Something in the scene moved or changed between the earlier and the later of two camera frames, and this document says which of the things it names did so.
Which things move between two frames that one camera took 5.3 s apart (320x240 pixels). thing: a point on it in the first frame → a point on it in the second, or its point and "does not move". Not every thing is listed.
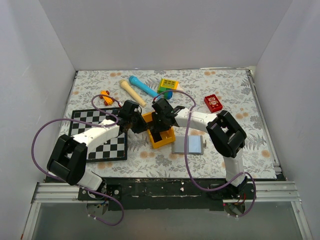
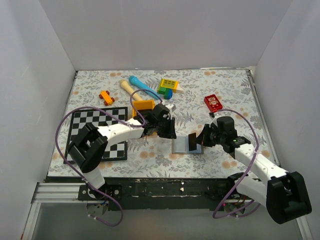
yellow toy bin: x=167 y=136 → x=142 y=105
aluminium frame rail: x=265 y=192 does not move
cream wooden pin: x=124 y=84 does not move
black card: x=156 y=136 → x=192 y=141
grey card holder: x=196 y=144 does not move
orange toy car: x=107 y=100 does not move
